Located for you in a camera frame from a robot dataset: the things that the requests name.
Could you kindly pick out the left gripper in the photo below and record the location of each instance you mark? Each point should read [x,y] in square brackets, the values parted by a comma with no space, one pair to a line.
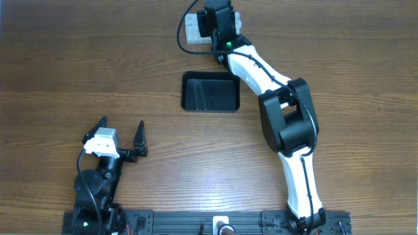
[128,155]

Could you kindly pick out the clear test tube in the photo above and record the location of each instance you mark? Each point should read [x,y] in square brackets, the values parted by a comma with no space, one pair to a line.
[198,94]
[194,94]
[202,94]

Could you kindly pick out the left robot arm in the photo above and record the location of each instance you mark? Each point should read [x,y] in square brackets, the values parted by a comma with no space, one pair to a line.
[98,186]

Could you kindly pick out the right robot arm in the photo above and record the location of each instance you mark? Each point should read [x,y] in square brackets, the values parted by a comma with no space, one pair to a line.
[295,182]

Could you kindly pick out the black tray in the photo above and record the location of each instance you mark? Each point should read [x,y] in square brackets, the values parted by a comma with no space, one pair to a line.
[222,94]

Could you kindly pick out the white test tube rack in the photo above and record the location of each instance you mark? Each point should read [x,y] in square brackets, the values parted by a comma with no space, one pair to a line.
[194,31]

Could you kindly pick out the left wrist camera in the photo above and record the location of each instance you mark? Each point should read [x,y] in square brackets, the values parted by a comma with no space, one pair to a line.
[102,143]

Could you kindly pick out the mounting rail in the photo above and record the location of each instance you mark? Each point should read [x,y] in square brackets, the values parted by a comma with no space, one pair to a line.
[183,222]

